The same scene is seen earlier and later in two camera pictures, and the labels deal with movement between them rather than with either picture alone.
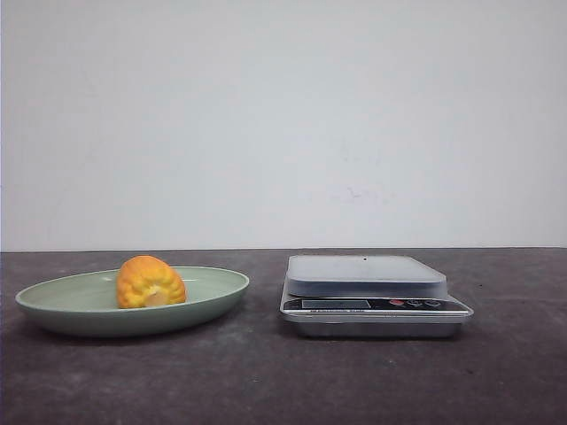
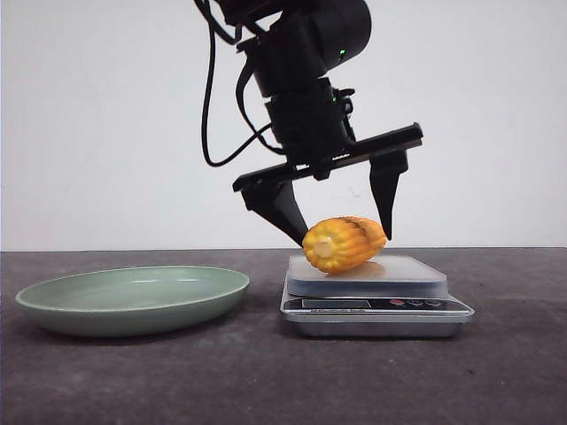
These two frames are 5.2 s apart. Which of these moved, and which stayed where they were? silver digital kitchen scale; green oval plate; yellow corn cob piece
Moved: yellow corn cob piece
Stayed: green oval plate; silver digital kitchen scale
